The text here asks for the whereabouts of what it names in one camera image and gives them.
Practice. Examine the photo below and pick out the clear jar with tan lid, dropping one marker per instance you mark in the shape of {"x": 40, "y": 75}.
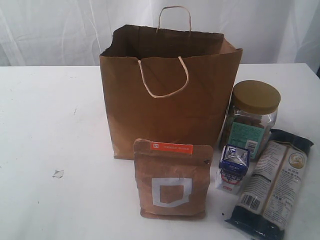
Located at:
{"x": 251, "y": 114}

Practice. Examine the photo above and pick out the brown paper shopping bag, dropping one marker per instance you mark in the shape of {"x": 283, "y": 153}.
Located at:
{"x": 166, "y": 85}

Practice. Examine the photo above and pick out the brown kraft stand-up pouch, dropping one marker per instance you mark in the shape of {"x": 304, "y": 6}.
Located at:
{"x": 172, "y": 179}

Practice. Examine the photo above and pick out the blue white milk carton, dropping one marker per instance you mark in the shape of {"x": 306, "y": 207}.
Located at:
{"x": 232, "y": 169}

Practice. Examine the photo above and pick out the small torn paper scrap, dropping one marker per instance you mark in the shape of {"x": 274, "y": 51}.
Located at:
{"x": 58, "y": 174}

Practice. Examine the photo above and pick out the dark blue noodle package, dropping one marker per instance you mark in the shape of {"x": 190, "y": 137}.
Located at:
{"x": 265, "y": 204}

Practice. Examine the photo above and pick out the white curtain backdrop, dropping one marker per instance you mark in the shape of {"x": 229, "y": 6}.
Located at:
{"x": 75, "y": 32}

